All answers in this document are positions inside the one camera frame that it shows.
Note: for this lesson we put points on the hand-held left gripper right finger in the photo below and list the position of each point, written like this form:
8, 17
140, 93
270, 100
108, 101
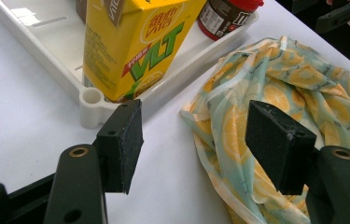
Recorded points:
275, 146

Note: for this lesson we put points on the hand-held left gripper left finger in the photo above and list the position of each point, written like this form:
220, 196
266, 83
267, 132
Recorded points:
121, 146

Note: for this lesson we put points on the lemon print cloth bag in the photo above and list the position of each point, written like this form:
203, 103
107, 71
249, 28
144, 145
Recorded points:
287, 90

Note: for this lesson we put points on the red lidded candy jar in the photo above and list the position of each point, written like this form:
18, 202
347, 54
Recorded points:
225, 15

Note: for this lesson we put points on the yellow drink carton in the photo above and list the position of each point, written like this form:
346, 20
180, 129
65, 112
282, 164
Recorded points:
132, 53

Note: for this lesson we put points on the white plastic tray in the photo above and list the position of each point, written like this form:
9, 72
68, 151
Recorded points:
54, 40

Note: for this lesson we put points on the brown drink carton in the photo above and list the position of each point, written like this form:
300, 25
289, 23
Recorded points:
81, 9

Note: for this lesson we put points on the white table cover sheet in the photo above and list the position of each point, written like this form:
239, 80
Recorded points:
23, 109

